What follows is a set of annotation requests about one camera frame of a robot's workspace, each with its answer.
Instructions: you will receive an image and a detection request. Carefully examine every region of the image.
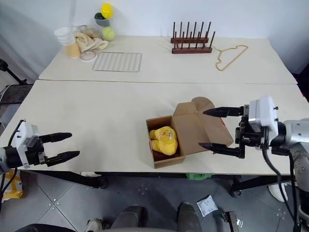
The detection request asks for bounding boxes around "black table leg frame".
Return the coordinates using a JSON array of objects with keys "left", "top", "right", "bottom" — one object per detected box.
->
[{"left": 230, "top": 175, "right": 292, "bottom": 198}]

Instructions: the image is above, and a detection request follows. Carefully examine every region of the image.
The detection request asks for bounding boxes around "dark rounded shape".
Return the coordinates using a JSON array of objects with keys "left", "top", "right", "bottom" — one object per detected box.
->
[{"left": 112, "top": 204, "right": 148, "bottom": 232}]

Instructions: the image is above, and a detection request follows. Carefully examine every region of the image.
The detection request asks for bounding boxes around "grey small cup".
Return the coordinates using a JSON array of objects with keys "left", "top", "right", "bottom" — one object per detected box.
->
[{"left": 94, "top": 17, "right": 111, "bottom": 28}]

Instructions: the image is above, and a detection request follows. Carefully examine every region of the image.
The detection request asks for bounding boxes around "yellow plush toy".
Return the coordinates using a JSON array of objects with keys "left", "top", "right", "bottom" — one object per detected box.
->
[{"left": 149, "top": 125, "right": 179, "bottom": 156}]

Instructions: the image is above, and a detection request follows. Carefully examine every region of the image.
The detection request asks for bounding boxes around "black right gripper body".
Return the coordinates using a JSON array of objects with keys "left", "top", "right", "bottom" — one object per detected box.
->
[{"left": 235, "top": 104, "right": 270, "bottom": 159}]

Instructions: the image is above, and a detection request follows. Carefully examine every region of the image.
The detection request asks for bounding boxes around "orange paper cup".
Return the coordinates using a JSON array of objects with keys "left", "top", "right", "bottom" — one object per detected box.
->
[{"left": 63, "top": 43, "right": 81, "bottom": 59}]

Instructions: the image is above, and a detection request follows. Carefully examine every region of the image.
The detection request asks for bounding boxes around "brown cardboard box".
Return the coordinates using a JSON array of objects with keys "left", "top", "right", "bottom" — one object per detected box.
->
[{"left": 145, "top": 96, "right": 235, "bottom": 170}]

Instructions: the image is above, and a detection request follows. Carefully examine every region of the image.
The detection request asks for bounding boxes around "white paper packet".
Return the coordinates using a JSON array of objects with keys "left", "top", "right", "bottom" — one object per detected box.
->
[{"left": 196, "top": 196, "right": 218, "bottom": 218}]

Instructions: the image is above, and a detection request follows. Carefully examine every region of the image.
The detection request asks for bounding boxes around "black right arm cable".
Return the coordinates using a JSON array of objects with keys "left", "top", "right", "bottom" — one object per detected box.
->
[{"left": 261, "top": 142, "right": 299, "bottom": 232}]

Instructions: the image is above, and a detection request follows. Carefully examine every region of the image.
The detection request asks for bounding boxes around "dark fabric chair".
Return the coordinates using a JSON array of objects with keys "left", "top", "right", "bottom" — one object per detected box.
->
[{"left": 0, "top": 84, "right": 35, "bottom": 129}]

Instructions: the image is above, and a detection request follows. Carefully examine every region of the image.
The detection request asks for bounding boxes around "white paper cup stack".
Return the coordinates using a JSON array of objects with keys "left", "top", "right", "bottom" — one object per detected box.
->
[{"left": 54, "top": 27, "right": 76, "bottom": 47}]

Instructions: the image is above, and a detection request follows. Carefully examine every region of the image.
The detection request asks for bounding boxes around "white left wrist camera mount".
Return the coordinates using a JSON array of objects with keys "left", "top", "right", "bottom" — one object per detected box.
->
[{"left": 9, "top": 119, "right": 40, "bottom": 169}]

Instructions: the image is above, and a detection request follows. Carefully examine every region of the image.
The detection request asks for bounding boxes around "metal wire cooling rack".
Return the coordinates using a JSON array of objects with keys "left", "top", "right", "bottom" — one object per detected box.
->
[{"left": 92, "top": 52, "right": 143, "bottom": 73}]

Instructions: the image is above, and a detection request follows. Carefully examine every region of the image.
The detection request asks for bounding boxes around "metal floor bracket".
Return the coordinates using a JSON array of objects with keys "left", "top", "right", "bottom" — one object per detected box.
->
[{"left": 221, "top": 211, "right": 245, "bottom": 230}]

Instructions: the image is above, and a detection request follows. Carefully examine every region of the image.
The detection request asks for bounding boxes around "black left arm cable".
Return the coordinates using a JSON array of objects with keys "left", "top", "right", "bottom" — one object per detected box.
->
[{"left": 0, "top": 168, "right": 18, "bottom": 203}]

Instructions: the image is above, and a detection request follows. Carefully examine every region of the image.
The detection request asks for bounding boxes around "dark wooden peg rack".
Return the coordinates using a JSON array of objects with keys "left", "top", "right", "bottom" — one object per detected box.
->
[{"left": 170, "top": 21, "right": 216, "bottom": 55}]

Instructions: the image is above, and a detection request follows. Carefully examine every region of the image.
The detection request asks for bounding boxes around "yellow-green tennis ball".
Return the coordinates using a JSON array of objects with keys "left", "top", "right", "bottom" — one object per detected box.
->
[{"left": 101, "top": 26, "right": 116, "bottom": 42}]

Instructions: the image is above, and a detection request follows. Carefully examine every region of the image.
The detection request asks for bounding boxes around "gold wire clothes hanger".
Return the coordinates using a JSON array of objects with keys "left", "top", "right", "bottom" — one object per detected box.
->
[{"left": 215, "top": 44, "right": 249, "bottom": 73}]

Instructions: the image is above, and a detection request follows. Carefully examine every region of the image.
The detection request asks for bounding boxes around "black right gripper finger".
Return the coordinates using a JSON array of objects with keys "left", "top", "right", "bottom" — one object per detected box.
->
[
  {"left": 198, "top": 142, "right": 242, "bottom": 159},
  {"left": 202, "top": 105, "right": 245, "bottom": 118}
]

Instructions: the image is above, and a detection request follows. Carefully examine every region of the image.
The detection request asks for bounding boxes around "white shoe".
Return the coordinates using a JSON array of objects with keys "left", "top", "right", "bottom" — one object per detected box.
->
[
  {"left": 268, "top": 183, "right": 290, "bottom": 203},
  {"left": 80, "top": 171, "right": 102, "bottom": 178}
]

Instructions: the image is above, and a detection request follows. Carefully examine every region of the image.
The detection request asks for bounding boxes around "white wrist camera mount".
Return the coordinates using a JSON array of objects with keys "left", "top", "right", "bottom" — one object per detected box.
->
[
  {"left": 9, "top": 119, "right": 40, "bottom": 169},
  {"left": 248, "top": 95, "right": 280, "bottom": 128}
]

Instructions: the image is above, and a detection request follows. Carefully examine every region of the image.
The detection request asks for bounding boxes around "beige folded towel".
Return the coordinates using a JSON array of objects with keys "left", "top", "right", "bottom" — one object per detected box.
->
[{"left": 73, "top": 30, "right": 110, "bottom": 53}]

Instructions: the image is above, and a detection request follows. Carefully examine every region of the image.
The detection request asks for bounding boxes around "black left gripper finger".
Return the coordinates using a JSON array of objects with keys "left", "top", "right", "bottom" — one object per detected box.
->
[
  {"left": 46, "top": 150, "right": 81, "bottom": 168},
  {"left": 39, "top": 132, "right": 72, "bottom": 144}
]

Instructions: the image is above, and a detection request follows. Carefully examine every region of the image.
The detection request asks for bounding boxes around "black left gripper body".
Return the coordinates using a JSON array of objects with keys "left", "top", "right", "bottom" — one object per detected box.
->
[{"left": 24, "top": 134, "right": 49, "bottom": 167}]

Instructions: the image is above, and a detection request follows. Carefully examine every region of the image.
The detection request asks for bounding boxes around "black tripod stand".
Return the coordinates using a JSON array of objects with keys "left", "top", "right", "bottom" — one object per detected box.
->
[{"left": 0, "top": 58, "right": 28, "bottom": 86}]

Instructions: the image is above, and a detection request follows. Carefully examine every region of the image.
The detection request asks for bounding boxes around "green crumpled bag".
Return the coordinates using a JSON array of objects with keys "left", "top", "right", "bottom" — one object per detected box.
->
[{"left": 185, "top": 173, "right": 213, "bottom": 182}]

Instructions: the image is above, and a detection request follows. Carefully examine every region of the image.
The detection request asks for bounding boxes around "yellow metal stand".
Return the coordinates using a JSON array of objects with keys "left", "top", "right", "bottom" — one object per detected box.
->
[{"left": 0, "top": 173, "right": 24, "bottom": 201}]

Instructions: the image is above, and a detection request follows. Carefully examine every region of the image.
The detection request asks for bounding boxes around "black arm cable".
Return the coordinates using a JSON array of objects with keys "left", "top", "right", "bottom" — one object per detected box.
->
[
  {"left": 0, "top": 168, "right": 18, "bottom": 203},
  {"left": 261, "top": 142, "right": 299, "bottom": 232}
]

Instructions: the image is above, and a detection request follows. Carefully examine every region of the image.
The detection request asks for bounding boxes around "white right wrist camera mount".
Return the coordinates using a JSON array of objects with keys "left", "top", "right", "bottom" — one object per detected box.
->
[{"left": 248, "top": 95, "right": 280, "bottom": 128}]

